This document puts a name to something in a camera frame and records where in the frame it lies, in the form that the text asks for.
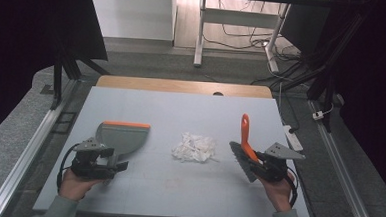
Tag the wooden table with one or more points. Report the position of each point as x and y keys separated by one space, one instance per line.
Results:
x=182 y=86

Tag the aluminium rail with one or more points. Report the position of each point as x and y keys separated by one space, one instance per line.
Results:
x=341 y=169
x=28 y=153

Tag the black metal stand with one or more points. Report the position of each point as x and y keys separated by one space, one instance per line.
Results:
x=58 y=81
x=329 y=72

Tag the white power strip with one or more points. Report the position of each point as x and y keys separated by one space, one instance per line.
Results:
x=293 y=138

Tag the black curtain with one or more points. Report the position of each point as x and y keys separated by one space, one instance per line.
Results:
x=379 y=81
x=24 y=46

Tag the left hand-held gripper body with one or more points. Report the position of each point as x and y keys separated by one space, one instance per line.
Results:
x=89 y=163

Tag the white metal desk frame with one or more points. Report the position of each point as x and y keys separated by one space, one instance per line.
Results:
x=239 y=17

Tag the person's left hand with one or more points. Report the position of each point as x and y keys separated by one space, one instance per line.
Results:
x=77 y=184

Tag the pile of white paper scraps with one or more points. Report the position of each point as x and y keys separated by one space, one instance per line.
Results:
x=195 y=148

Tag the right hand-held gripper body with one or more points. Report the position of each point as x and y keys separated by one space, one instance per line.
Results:
x=276 y=163

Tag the small white plug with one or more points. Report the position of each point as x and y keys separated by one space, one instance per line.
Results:
x=318 y=115

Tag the grey dustpan with orange edge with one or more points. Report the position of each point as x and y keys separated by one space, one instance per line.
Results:
x=122 y=138

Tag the person's right hand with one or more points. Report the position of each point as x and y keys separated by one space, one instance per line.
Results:
x=278 y=193

